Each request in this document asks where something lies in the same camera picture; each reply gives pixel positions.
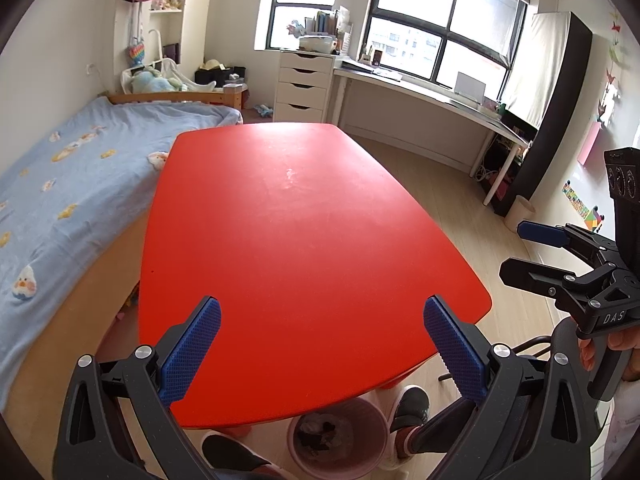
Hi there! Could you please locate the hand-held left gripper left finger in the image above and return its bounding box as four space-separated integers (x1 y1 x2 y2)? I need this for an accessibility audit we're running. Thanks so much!
52 296 223 480

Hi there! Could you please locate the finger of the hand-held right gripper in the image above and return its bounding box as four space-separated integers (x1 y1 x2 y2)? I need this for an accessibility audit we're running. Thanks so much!
516 219 622 264
499 257 627 317

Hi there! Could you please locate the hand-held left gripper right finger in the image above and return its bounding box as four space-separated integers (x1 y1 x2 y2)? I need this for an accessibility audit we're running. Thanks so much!
407 295 608 480

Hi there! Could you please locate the pink waste bin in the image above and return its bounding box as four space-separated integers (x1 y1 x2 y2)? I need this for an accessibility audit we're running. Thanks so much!
287 400 392 479

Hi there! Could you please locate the person's right forearm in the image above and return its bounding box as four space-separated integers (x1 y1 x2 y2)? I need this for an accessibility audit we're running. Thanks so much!
607 385 640 480

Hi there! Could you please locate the person's right hand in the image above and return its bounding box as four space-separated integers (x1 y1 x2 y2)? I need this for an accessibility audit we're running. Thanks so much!
577 325 640 372

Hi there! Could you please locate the white waste bin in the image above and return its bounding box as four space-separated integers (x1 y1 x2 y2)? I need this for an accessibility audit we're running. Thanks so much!
504 195 537 234

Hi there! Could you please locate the tall black cabinet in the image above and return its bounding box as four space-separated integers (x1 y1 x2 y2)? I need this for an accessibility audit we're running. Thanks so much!
482 10 594 219

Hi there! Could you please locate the red table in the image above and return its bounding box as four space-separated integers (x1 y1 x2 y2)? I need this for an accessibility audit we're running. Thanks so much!
137 122 493 432

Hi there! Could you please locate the white fabric screen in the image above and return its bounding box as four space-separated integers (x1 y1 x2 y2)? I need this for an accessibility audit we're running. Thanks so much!
500 10 572 129

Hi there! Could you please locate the white desk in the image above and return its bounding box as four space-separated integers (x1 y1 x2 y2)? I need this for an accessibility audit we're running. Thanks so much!
332 57 532 206

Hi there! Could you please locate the blue printed blanket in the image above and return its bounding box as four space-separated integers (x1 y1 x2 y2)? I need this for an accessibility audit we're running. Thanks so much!
0 96 245 411

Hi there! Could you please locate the black framed window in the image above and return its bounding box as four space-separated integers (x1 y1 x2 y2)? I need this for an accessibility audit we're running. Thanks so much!
255 0 532 94

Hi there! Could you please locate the black storage box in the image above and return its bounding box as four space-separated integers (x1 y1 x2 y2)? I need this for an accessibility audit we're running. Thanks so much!
194 66 247 89

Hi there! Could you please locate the pale plush toy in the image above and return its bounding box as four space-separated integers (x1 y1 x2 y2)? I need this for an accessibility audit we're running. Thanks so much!
122 67 177 95

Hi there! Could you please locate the white drawer unit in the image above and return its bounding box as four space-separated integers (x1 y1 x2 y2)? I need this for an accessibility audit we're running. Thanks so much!
274 50 335 124

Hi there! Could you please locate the white basin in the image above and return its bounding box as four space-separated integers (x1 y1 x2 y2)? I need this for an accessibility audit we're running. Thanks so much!
299 35 337 55

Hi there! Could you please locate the row of books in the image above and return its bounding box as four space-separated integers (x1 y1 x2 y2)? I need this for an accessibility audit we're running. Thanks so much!
302 6 352 37

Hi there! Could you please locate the colourful wall poster strip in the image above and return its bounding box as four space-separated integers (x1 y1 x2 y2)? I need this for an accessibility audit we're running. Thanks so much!
562 182 606 234

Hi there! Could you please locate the pink wall paper sheet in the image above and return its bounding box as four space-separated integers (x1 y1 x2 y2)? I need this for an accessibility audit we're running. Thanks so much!
577 121 601 166

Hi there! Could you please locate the string of paper cranes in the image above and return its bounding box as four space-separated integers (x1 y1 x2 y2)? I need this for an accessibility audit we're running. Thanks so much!
595 7 627 127

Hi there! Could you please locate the white crib rail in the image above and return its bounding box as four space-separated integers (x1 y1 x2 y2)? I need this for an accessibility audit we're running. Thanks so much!
122 29 202 94

